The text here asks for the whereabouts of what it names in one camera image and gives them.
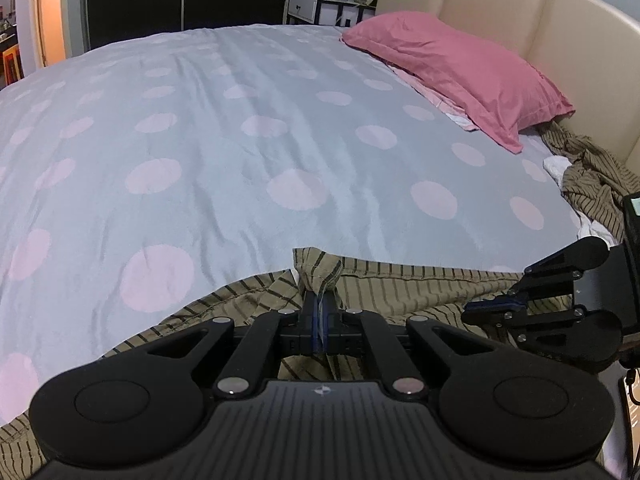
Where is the beige room door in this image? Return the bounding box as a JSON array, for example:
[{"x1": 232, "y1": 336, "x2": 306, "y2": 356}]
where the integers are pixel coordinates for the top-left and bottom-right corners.
[{"x1": 32, "y1": 0, "x2": 89, "y2": 67}]

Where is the polka dot bed sheet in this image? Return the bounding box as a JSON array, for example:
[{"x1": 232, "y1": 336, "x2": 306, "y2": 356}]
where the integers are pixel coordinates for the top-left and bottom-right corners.
[{"x1": 1, "y1": 26, "x2": 585, "y2": 422}]

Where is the light pink pillow under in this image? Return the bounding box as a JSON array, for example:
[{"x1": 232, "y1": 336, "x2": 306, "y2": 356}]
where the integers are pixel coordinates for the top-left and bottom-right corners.
[{"x1": 388, "y1": 65, "x2": 478, "y2": 131}]

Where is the beige padded headboard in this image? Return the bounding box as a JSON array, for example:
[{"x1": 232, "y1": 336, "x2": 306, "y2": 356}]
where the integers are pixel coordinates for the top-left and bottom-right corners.
[{"x1": 378, "y1": 0, "x2": 639, "y2": 171}]

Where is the white bedside table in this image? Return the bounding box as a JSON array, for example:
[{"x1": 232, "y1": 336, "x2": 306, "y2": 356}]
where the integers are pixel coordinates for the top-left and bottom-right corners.
[{"x1": 283, "y1": 0, "x2": 378, "y2": 27}]

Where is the pink pillow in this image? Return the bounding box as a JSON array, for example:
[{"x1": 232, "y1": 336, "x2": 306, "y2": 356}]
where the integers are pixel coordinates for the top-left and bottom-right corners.
[{"x1": 342, "y1": 11, "x2": 575, "y2": 154}]

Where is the olive striped top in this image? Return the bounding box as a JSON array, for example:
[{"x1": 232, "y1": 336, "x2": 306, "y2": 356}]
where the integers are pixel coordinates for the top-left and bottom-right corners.
[{"x1": 535, "y1": 120, "x2": 639, "y2": 242}]

